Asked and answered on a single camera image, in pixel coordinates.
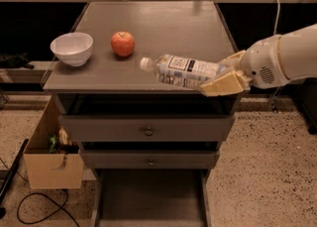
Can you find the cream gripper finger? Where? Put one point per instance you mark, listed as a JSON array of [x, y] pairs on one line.
[[233, 61], [232, 82]]

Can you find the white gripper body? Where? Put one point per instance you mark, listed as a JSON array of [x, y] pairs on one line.
[[263, 60]]

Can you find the clear plastic water bottle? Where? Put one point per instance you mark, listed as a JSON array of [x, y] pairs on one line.
[[181, 71]]

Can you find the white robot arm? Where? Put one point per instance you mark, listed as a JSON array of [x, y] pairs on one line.
[[298, 53]]

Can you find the grey drawer cabinet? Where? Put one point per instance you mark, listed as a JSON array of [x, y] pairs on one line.
[[122, 117]]

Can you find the grey top drawer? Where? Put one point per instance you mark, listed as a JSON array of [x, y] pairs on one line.
[[118, 129]]

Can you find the grey middle drawer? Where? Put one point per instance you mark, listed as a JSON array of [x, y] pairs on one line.
[[177, 160]]

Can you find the grey open bottom drawer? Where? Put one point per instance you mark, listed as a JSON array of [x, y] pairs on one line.
[[151, 198]]

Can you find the red apple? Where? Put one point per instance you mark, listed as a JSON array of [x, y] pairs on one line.
[[123, 44]]

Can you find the white bowl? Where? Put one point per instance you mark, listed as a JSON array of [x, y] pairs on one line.
[[74, 49]]

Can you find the items in cardboard box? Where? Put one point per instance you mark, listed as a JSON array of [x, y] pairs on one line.
[[60, 143]]

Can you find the cardboard box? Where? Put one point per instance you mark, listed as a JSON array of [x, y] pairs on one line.
[[46, 170]]

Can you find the black bar on floor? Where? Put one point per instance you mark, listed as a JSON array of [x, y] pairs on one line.
[[6, 177]]

